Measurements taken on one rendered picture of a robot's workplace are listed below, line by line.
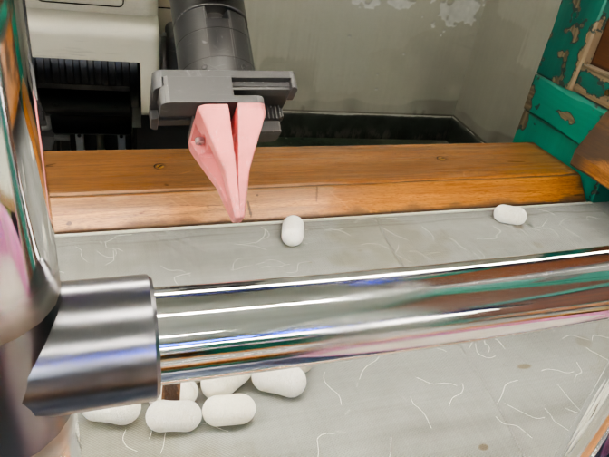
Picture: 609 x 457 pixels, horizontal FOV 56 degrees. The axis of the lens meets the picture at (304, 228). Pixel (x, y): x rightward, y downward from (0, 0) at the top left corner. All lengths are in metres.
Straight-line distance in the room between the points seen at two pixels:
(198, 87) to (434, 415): 0.27
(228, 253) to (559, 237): 0.34
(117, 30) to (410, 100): 1.98
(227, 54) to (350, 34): 2.13
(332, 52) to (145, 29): 1.68
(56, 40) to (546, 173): 0.69
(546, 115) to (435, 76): 1.99
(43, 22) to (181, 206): 0.47
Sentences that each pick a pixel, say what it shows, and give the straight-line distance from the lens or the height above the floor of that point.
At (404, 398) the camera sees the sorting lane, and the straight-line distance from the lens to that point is 0.40.
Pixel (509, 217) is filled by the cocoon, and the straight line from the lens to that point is 0.62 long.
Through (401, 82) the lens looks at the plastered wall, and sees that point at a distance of 2.71.
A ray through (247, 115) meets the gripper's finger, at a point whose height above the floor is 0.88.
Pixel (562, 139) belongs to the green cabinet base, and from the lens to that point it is 0.78.
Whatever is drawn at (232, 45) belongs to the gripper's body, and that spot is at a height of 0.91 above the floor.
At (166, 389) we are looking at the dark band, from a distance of 0.36.
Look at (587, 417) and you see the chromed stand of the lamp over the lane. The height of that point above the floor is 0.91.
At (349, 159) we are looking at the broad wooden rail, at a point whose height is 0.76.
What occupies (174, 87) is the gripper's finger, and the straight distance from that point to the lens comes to 0.40.
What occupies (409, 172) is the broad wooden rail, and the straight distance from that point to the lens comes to 0.63.
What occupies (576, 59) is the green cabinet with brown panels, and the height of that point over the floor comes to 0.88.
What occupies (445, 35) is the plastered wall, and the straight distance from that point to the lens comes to 2.72.
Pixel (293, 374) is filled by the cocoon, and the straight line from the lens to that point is 0.37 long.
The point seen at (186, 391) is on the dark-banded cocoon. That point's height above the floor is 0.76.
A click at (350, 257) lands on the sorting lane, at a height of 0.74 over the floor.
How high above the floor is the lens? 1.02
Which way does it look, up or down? 32 degrees down
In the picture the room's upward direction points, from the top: 8 degrees clockwise
